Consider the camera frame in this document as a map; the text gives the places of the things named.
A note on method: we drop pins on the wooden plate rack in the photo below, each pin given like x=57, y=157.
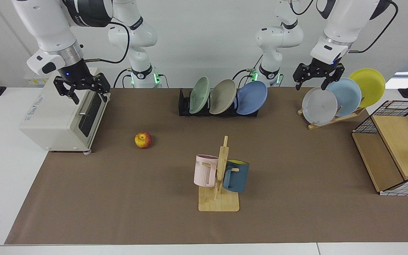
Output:
x=345, y=117

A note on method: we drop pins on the white wall socket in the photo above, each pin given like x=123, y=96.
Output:
x=30, y=80

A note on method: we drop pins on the grey plate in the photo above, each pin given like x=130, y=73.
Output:
x=319, y=107

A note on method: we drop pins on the pale toaster oven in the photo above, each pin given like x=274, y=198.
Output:
x=55, y=124

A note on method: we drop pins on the dark teal cup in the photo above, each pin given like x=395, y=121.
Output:
x=237, y=179

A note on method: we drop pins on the pale green plate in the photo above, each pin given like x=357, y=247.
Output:
x=199, y=95

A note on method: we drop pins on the pink cup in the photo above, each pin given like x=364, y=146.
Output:
x=204, y=171

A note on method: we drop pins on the beige plate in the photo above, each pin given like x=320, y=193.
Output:
x=222, y=96

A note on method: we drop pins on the red yellow apple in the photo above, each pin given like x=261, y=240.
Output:
x=143, y=140

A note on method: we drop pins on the brown table cloth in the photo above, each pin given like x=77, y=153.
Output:
x=136, y=198

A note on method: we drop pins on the light blue plate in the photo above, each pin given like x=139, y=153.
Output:
x=347, y=95

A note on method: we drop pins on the wooden cup stand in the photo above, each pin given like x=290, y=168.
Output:
x=220, y=203

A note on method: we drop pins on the black dish rack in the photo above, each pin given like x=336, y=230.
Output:
x=183, y=104

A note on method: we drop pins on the yellow plate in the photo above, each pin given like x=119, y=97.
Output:
x=368, y=85

